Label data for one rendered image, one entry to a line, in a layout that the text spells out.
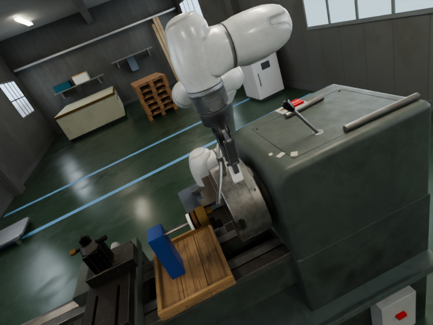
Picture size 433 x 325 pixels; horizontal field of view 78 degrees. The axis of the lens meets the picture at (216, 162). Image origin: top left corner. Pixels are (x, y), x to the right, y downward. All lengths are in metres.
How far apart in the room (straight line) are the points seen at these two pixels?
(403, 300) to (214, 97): 1.24
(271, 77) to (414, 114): 4.49
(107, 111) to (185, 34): 8.32
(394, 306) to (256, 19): 1.29
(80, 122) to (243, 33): 8.49
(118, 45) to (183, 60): 10.57
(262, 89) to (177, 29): 4.81
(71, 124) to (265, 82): 5.94
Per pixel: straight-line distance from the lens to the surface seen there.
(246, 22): 0.64
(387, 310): 1.51
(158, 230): 1.08
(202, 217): 1.03
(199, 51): 0.60
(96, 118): 8.92
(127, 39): 11.18
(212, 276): 1.12
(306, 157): 0.88
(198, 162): 1.59
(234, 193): 0.93
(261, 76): 5.33
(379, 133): 1.00
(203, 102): 0.63
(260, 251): 1.16
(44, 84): 11.43
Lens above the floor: 1.72
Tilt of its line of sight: 27 degrees down
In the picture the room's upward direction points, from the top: 22 degrees counter-clockwise
